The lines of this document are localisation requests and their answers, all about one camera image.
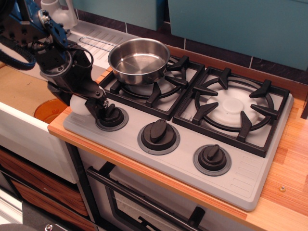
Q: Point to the white toy sink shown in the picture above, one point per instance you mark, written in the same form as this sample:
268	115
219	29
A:
21	92

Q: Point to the black right stove knob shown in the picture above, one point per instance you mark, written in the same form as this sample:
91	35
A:
212	160

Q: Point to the black burner grate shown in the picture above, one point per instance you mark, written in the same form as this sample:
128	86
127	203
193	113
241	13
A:
160	99
244	113

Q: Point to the wooden drawer front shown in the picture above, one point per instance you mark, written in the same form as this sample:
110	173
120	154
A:
46	191

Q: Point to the small steel pan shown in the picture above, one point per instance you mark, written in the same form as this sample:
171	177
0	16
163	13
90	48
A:
137	61

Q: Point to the black left burner grate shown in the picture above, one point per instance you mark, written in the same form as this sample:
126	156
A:
160	99

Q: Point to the grey toy faucet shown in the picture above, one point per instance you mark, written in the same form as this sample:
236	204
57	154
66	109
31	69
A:
59	15

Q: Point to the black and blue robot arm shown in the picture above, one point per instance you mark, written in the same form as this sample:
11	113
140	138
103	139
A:
33	34

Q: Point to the oven door with black handle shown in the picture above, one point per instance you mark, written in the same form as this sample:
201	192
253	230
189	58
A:
133	203

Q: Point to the black right burner grate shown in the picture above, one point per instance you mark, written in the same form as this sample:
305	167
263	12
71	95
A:
244	113

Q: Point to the grey toy stove top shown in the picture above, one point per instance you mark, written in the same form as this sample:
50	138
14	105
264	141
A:
241	186

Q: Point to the black left stove knob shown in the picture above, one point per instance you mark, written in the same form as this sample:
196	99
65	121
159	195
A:
114	118

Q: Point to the white egg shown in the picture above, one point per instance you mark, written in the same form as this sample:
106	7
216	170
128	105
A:
77	102

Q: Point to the black middle stove knob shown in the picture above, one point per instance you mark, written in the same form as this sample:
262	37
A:
158	138

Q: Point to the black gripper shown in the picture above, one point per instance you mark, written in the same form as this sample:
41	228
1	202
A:
68	69

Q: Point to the black stove knob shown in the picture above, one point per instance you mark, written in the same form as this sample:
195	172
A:
114	118
212	160
158	138

